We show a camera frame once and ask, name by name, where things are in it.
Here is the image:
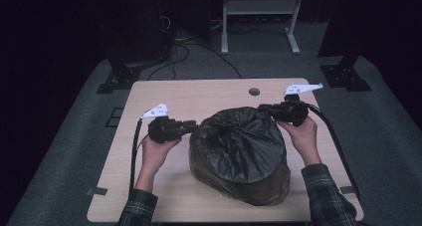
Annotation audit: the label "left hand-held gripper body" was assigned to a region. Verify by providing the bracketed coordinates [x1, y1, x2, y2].
[139, 102, 183, 144]

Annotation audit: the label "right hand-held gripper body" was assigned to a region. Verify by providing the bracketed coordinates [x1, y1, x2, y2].
[275, 83, 323, 127]

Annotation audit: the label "black plastic trash bag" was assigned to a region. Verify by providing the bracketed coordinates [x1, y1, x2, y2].
[188, 106, 293, 207]

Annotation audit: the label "person's left hand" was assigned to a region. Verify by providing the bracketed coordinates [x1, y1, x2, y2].
[140, 134, 183, 173]

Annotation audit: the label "person's right hand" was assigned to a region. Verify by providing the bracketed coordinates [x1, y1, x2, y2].
[278, 115, 322, 169]

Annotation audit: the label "black stand base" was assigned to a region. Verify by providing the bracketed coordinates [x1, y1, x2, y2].
[319, 53, 372, 93]
[96, 58, 142, 95]

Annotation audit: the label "grey tape strip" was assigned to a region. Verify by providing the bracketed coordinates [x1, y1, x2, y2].
[87, 186, 109, 197]
[338, 185, 357, 196]

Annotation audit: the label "dark equipment box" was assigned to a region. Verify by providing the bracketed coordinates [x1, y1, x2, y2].
[107, 0, 172, 66]

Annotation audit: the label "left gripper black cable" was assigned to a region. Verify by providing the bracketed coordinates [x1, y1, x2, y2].
[128, 117, 150, 194]

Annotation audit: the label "black floor cables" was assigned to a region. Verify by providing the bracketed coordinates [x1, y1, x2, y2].
[145, 41, 244, 82]

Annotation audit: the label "white metal stand frame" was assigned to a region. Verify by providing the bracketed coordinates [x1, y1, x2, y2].
[221, 0, 306, 56]

